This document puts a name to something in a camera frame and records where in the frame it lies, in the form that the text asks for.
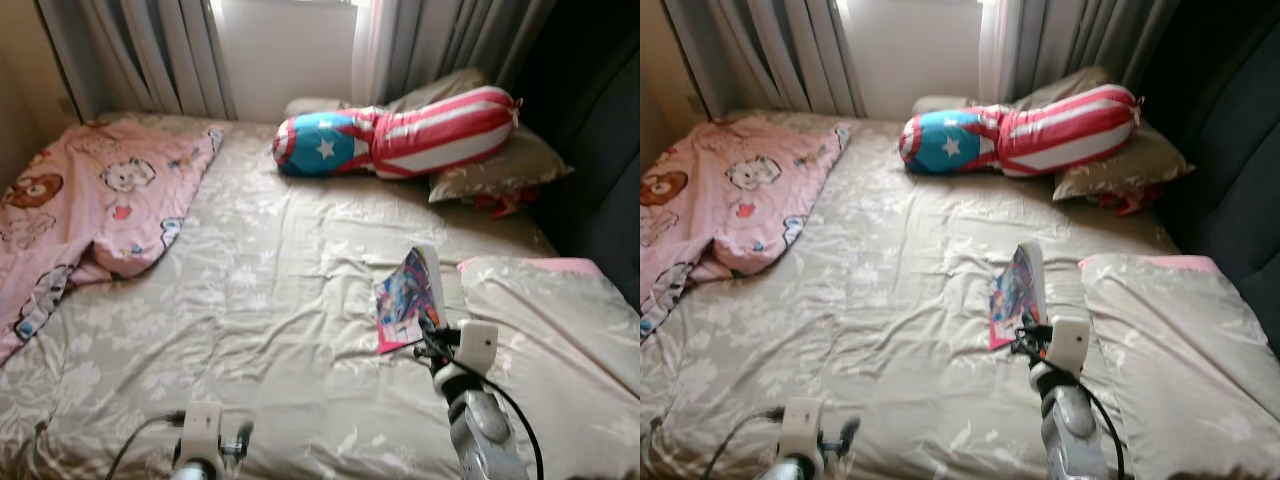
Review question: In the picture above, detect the sheer white curtain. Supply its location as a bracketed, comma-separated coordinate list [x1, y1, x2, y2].
[978, 0, 1026, 104]
[350, 0, 401, 106]

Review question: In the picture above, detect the star striped bolster pillow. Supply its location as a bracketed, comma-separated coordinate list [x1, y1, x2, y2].
[272, 85, 523, 181]
[898, 83, 1143, 178]

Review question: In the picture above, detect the pink cartoon print blanket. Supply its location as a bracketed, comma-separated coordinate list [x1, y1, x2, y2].
[640, 118, 853, 336]
[0, 118, 223, 366]

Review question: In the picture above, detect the colourful manga comic book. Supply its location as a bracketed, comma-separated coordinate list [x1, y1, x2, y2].
[375, 243, 448, 354]
[988, 241, 1048, 351]

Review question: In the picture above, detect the beige floral bed cover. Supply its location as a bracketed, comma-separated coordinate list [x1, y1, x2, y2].
[0, 110, 641, 480]
[640, 108, 1280, 480]

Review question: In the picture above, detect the beige pink edged pillow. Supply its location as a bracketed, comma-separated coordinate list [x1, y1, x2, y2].
[1078, 253, 1280, 479]
[458, 255, 641, 480]

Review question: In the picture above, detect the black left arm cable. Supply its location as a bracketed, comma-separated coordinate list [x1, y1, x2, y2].
[700, 407, 786, 480]
[105, 410, 186, 480]

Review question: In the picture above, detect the grey pleated curtain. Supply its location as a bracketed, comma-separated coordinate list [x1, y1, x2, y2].
[1010, 0, 1186, 101]
[660, 0, 866, 119]
[35, 0, 236, 121]
[385, 0, 556, 101]

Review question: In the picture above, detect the beige floral pillow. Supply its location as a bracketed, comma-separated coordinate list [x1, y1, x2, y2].
[1010, 65, 1196, 203]
[385, 67, 576, 206]

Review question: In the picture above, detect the red fabric item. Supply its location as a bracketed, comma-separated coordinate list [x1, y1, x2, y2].
[475, 190, 536, 219]
[1095, 185, 1156, 216]

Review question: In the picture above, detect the dark navy fabric furniture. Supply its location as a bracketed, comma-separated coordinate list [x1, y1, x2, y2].
[1135, 0, 1280, 356]
[510, 0, 641, 306]

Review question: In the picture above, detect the small cream pillow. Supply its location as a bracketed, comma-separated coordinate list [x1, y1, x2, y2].
[283, 95, 346, 119]
[910, 93, 971, 116]

